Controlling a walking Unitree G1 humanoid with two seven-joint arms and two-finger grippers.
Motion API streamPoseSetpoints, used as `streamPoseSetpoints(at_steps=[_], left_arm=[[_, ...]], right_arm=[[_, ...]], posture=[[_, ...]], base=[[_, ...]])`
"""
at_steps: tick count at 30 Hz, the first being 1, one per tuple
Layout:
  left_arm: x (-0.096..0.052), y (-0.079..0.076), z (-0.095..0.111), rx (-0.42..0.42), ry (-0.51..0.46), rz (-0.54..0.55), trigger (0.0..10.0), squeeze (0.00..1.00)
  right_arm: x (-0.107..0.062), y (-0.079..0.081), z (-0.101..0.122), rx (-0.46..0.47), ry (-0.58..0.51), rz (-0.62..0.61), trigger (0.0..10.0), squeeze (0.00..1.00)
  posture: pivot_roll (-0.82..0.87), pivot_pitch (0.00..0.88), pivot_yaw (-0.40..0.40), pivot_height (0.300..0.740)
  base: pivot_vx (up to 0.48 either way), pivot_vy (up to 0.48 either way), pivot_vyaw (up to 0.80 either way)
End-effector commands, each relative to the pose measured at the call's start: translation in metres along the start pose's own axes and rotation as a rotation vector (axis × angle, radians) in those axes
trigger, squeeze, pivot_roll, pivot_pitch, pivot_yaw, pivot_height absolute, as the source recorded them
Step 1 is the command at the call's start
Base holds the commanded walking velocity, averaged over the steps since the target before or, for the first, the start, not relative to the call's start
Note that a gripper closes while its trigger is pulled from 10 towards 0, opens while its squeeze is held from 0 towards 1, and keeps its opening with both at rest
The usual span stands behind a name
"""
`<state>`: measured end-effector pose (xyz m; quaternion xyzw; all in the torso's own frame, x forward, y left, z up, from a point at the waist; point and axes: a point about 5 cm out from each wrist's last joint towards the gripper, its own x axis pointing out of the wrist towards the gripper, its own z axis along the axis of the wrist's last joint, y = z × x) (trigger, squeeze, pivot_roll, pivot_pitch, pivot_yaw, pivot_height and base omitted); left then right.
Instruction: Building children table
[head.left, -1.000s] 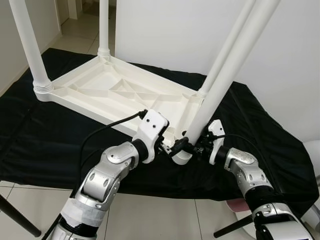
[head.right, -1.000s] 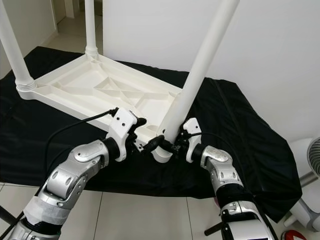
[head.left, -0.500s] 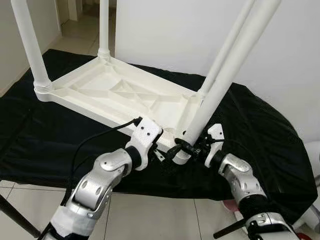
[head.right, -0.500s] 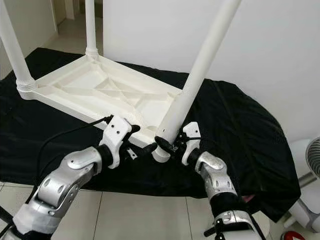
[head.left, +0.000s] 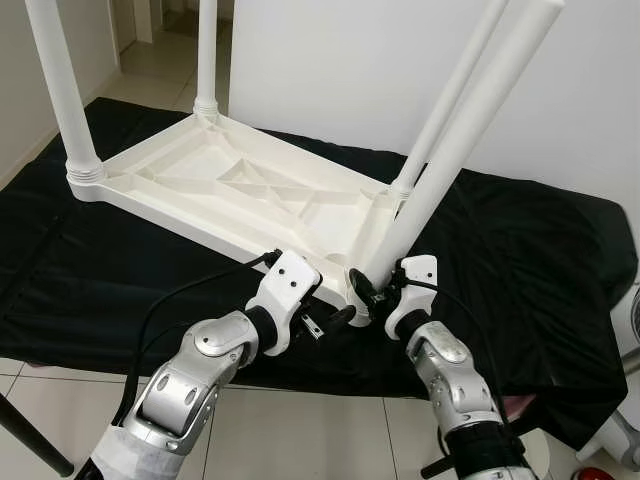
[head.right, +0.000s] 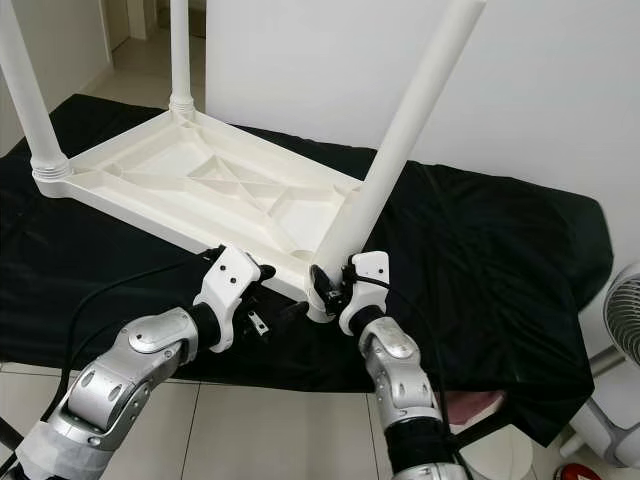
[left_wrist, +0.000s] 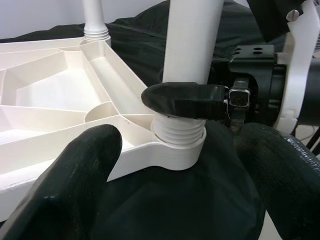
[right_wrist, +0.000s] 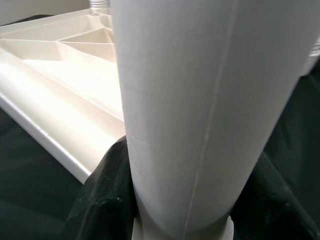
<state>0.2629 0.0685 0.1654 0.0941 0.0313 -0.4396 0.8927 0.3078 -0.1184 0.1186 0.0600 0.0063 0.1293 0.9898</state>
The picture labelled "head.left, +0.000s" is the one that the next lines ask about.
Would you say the black tablecloth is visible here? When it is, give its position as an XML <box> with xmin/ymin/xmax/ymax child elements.
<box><xmin>0</xmin><ymin>97</ymin><xmax>640</xmax><ymax>451</ymax></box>

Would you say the white plastic table top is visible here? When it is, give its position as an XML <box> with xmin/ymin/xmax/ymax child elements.
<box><xmin>68</xmin><ymin>112</ymin><xmax>421</xmax><ymax>326</ymax></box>

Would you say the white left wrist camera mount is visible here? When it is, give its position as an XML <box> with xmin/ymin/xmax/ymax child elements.
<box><xmin>245</xmin><ymin>250</ymin><xmax>323</xmax><ymax>356</ymax></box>

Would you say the dark grey table leg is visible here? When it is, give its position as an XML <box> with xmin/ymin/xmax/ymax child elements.
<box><xmin>420</xmin><ymin>455</ymin><xmax>456</xmax><ymax>479</ymax></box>

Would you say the black stand leg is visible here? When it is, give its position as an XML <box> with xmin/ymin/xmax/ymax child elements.
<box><xmin>0</xmin><ymin>392</ymin><xmax>76</xmax><ymax>479</ymax></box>

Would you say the pink cushion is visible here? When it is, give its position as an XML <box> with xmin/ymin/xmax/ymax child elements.
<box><xmin>500</xmin><ymin>393</ymin><xmax>536</xmax><ymax>419</ymax></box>

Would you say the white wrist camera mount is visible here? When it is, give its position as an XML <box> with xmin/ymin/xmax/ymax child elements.
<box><xmin>245</xmin><ymin>250</ymin><xmax>323</xmax><ymax>356</ymax></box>
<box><xmin>385</xmin><ymin>255</ymin><xmax>439</xmax><ymax>341</ymax></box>

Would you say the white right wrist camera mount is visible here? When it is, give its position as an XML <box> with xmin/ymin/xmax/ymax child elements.
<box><xmin>385</xmin><ymin>255</ymin><xmax>439</xmax><ymax>341</ymax></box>

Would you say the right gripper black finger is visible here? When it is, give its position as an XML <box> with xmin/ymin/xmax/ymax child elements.
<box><xmin>350</xmin><ymin>268</ymin><xmax>386</xmax><ymax>311</ymax></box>

